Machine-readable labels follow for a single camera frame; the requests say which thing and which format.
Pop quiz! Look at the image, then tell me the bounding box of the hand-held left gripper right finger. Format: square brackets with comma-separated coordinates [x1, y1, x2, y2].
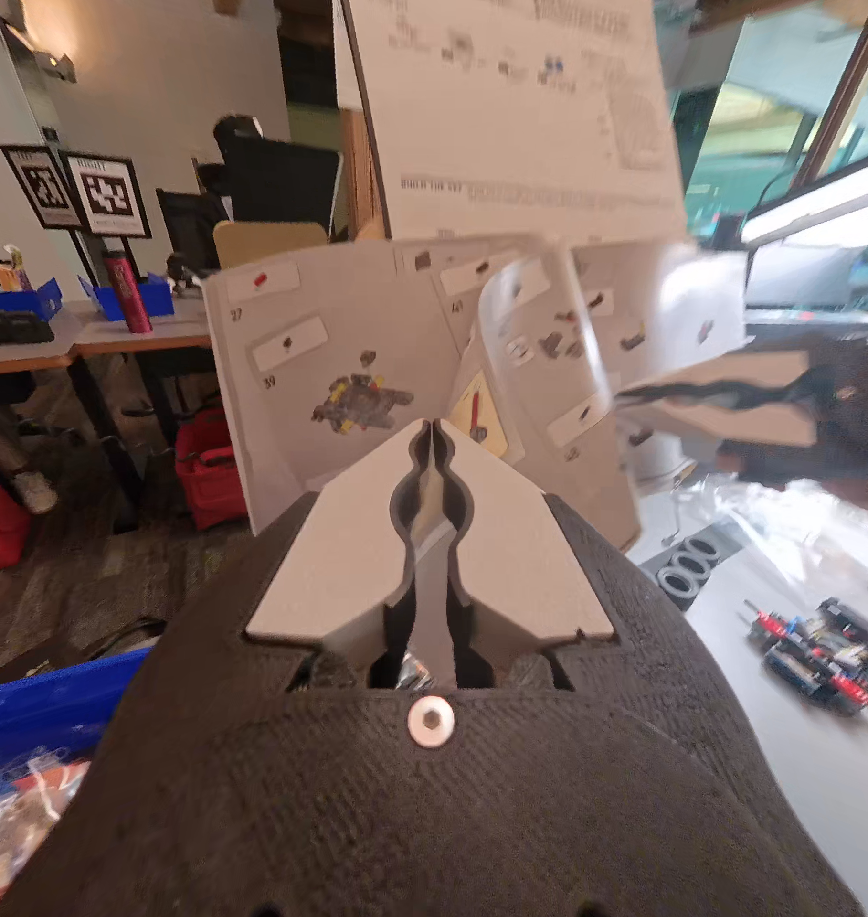
[434, 419, 615, 671]

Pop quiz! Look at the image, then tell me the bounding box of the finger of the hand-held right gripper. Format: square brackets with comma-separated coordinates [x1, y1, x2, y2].
[618, 400, 822, 448]
[615, 351, 812, 405]

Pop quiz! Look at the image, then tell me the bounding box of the wall lamp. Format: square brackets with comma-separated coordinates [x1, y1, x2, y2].
[0, 14, 77, 83]

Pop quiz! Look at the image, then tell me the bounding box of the blue plastic bin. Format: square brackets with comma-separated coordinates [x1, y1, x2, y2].
[0, 648, 152, 760]

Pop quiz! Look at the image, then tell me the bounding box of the small blue bin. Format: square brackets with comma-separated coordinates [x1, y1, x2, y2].
[78, 274, 176, 321]
[0, 278, 64, 321]

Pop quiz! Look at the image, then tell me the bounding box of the long hanging lamp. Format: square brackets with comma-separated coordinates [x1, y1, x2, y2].
[738, 150, 868, 248]

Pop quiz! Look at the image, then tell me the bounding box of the dark red water bottle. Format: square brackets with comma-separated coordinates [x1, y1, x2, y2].
[103, 249, 154, 334]

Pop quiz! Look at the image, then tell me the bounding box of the black flat case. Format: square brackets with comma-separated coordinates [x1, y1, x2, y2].
[0, 311, 55, 346]

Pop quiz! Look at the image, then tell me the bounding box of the wooden post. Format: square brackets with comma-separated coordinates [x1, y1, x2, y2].
[339, 107, 388, 241]

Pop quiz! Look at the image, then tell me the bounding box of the lego instruction booklet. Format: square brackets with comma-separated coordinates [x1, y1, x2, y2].
[203, 233, 746, 553]

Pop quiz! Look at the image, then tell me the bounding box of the white printed board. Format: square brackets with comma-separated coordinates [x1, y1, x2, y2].
[332, 0, 687, 241]

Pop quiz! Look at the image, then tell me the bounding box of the wooden edged side table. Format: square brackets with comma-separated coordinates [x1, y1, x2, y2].
[0, 294, 216, 534]

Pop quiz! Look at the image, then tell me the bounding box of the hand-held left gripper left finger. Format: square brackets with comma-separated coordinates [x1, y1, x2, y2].
[245, 419, 433, 671]

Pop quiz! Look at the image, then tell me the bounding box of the clear plastic bag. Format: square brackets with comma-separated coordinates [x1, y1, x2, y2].
[0, 745, 91, 917]
[642, 473, 868, 596]

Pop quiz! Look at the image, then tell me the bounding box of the lego car chassis assembly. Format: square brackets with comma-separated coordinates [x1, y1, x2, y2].
[745, 596, 868, 717]

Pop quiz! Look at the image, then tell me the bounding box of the black framed marker sign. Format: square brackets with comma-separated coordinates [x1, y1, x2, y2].
[0, 143, 84, 230]
[60, 150, 154, 239]

